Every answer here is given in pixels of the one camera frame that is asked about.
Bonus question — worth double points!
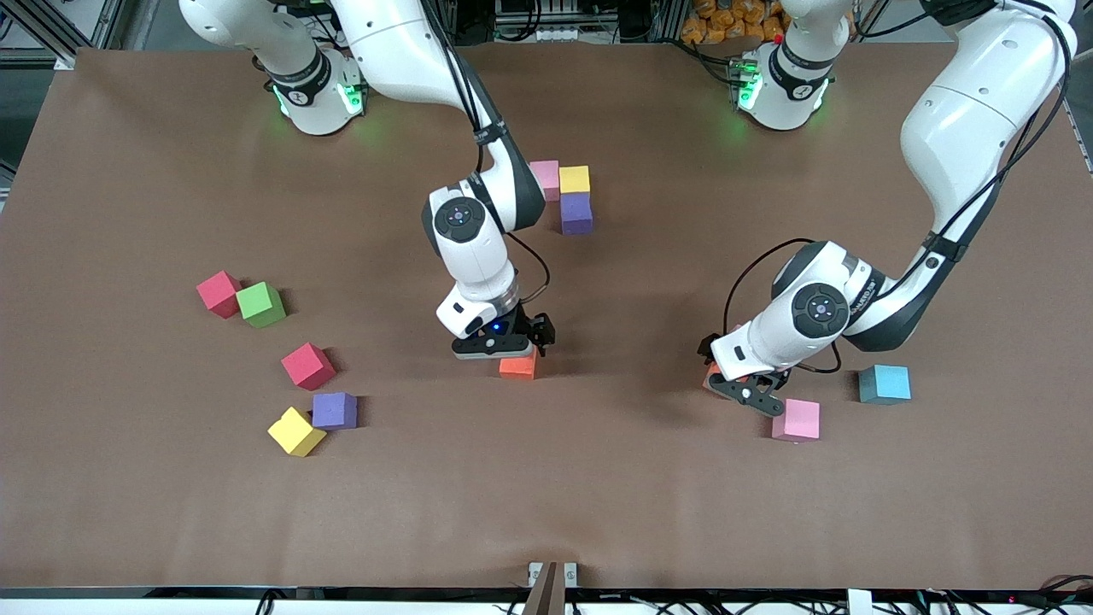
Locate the purple foam block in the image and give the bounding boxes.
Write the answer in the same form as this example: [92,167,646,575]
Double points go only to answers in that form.
[312,391,359,431]
[560,192,594,236]

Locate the pink foam block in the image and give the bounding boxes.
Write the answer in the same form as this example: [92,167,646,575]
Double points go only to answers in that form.
[529,160,562,203]
[772,398,821,442]

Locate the light blue foam block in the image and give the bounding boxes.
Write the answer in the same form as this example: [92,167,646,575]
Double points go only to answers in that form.
[858,364,912,405]

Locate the red foam block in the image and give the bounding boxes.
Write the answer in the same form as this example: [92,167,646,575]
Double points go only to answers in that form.
[196,270,243,319]
[281,342,337,391]

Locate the green foam block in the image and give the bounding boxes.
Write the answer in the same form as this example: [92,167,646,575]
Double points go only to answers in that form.
[236,281,287,329]

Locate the dark slanted metal bar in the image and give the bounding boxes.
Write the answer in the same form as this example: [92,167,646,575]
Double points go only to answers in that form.
[521,561,569,615]

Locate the orange packaged goods pile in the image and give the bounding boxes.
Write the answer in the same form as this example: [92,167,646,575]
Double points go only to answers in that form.
[681,0,791,45]

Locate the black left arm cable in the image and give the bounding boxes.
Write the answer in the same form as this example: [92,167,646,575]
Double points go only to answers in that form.
[722,237,842,377]

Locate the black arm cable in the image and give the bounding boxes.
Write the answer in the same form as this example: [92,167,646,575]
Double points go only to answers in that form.
[722,237,842,377]
[508,231,553,308]

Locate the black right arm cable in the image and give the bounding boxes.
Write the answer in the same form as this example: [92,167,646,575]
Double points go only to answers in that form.
[508,231,553,308]

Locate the white metal bracket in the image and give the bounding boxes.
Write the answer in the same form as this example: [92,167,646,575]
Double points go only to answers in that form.
[528,561,579,589]

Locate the aluminium frame profile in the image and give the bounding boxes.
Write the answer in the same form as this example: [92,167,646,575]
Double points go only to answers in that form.
[0,0,129,71]

